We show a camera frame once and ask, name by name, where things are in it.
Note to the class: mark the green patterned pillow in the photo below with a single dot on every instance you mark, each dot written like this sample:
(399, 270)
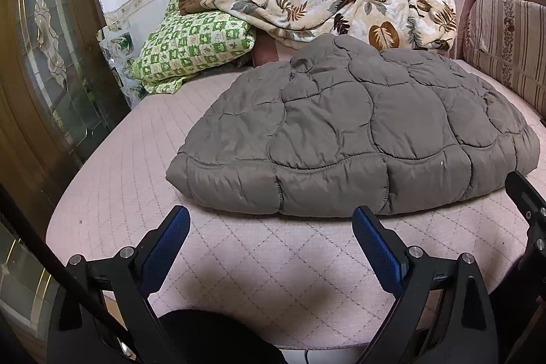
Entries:
(192, 44)

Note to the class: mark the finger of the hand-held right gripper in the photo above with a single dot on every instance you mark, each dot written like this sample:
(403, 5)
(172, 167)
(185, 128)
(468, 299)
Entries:
(533, 210)

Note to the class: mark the striped floral sofa cushion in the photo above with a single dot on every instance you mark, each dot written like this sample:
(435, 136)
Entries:
(507, 44)

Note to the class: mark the grey padded jacket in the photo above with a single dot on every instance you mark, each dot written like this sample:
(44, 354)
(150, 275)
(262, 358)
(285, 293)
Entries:
(354, 133)

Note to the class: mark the reddish pink cushion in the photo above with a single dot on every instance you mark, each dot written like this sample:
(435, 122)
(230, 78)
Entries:
(266, 50)

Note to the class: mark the wooden glass door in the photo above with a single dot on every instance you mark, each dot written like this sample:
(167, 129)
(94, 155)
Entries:
(47, 91)

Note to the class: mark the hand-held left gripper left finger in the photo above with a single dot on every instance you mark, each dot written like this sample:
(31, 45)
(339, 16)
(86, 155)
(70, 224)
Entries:
(167, 243)

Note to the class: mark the pink quilted mattress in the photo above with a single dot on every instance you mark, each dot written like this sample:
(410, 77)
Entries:
(256, 257)

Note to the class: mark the leaf print blanket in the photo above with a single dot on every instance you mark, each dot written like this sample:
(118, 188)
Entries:
(341, 10)

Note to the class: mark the person's dark trousers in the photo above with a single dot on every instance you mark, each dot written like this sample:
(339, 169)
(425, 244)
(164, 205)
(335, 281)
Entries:
(213, 340)

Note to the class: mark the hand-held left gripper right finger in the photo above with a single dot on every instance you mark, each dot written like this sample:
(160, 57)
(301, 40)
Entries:
(375, 248)

